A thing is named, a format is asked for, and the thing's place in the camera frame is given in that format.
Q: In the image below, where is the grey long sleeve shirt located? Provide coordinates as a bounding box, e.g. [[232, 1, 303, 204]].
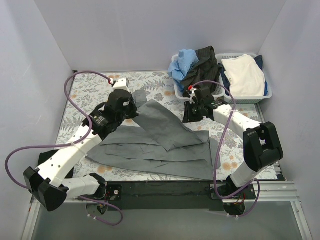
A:
[[87, 90, 218, 180]]

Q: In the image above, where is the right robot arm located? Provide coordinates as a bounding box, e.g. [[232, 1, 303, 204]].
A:
[[183, 86, 284, 199]]

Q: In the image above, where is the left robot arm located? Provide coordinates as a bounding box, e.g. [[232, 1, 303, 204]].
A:
[[23, 78, 138, 212]]

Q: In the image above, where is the left white plastic basket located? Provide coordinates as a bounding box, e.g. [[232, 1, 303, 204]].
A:
[[171, 54, 225, 101]]

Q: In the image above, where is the dark striped shirt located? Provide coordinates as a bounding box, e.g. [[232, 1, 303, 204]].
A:
[[180, 46, 221, 98]]

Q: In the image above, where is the floral table cloth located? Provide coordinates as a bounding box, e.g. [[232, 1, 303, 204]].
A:
[[57, 71, 244, 181]]

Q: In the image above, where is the light blue shirt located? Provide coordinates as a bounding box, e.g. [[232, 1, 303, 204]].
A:
[[167, 49, 199, 84]]

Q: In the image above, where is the cream white folded shirt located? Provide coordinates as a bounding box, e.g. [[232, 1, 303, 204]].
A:
[[221, 53, 265, 97]]

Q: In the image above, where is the navy blue folded garment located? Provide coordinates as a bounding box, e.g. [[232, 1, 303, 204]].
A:
[[217, 55, 269, 96]]

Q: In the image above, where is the black folded shirt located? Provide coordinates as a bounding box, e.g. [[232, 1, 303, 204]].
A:
[[38, 149, 74, 179]]

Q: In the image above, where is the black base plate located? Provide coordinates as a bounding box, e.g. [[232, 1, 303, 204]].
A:
[[99, 181, 257, 212]]

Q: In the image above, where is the aluminium frame rail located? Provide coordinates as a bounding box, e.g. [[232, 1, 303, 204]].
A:
[[32, 178, 299, 211]]

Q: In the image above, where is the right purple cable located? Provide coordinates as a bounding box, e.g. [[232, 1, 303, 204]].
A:
[[188, 80, 261, 219]]

